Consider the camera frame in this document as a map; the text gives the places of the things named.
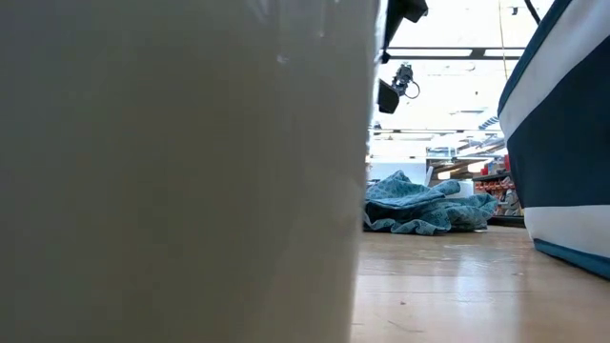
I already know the distant shelf with red items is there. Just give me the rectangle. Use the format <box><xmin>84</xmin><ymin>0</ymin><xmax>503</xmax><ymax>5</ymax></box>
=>
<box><xmin>471</xmin><ymin>154</ymin><xmax>525</xmax><ymax>229</ymax></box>

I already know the translucent grey plastic bin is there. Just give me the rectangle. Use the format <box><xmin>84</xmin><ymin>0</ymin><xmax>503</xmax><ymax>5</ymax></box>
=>
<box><xmin>0</xmin><ymin>0</ymin><xmax>382</xmax><ymax>343</ymax></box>

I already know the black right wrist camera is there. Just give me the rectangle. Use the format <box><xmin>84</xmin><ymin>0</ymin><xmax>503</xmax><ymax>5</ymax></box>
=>
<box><xmin>377</xmin><ymin>78</ymin><xmax>401</xmax><ymax>115</ymax></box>

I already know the small white container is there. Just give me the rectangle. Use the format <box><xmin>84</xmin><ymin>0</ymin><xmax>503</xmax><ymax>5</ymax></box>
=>
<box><xmin>447</xmin><ymin>179</ymin><xmax>476</xmax><ymax>199</ymax></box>

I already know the blue patterned cloth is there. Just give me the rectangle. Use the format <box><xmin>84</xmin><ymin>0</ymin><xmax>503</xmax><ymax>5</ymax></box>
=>
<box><xmin>362</xmin><ymin>170</ymin><xmax>499</xmax><ymax>236</ymax></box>

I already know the navy and white fabric basket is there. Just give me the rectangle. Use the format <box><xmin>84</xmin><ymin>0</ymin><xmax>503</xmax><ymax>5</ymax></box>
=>
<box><xmin>497</xmin><ymin>0</ymin><xmax>610</xmax><ymax>281</ymax></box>

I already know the black metal rig frame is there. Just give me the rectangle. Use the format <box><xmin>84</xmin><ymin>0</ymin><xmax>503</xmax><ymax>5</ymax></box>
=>
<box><xmin>380</xmin><ymin>0</ymin><xmax>542</xmax><ymax>61</ymax></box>

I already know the black hanging camera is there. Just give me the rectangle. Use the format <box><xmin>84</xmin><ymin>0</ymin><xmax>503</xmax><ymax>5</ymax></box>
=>
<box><xmin>390</xmin><ymin>62</ymin><xmax>421</xmax><ymax>101</ymax></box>

